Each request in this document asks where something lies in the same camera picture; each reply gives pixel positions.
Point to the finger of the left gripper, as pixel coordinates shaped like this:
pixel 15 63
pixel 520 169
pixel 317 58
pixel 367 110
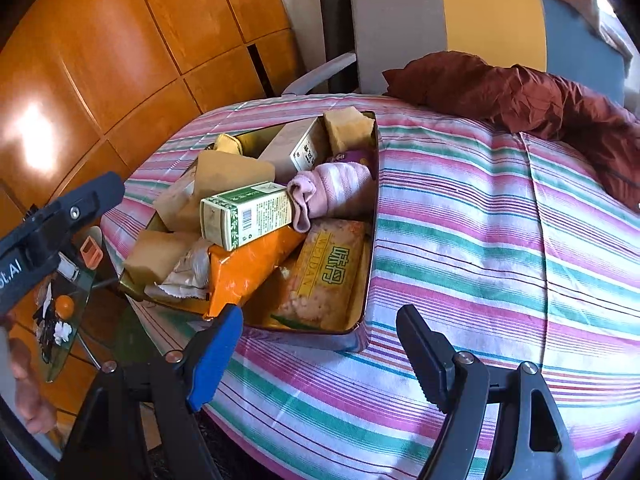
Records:
pixel 95 192

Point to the white cream sock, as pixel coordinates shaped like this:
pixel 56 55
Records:
pixel 188 279

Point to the cracker packet green yellow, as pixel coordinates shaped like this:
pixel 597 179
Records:
pixel 318 290

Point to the pink sock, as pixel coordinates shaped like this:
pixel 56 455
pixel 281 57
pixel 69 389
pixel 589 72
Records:
pixel 342 190

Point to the orange snack bag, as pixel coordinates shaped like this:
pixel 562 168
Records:
pixel 235 275

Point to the yellow sponge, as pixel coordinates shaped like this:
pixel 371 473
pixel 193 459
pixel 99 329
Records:
pixel 155 255
pixel 348 129

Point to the yellow patterned sock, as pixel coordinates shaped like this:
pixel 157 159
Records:
pixel 225 143

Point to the white carton box large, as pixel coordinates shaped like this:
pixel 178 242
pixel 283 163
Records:
pixel 298 146

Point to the purple snack pouch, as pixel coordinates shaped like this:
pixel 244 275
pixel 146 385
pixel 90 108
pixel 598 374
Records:
pixel 362 157

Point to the striped pink green tablecloth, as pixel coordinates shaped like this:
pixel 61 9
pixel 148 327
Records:
pixel 506 244

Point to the grey yellow blue chair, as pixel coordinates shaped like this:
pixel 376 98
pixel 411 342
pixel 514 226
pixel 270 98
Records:
pixel 364 38

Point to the maroon gold storage box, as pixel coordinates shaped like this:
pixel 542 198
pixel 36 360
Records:
pixel 257 309

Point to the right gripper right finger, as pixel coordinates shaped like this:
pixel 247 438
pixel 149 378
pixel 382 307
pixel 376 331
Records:
pixel 431 357

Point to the glass side table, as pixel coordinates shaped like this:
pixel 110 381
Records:
pixel 61 301

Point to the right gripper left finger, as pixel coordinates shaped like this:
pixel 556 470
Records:
pixel 208 355

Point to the small green white box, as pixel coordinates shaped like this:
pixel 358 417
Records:
pixel 235 218

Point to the maroon jacket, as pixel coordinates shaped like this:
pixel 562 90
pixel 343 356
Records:
pixel 521 99

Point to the person left hand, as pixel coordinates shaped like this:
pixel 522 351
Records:
pixel 38 413

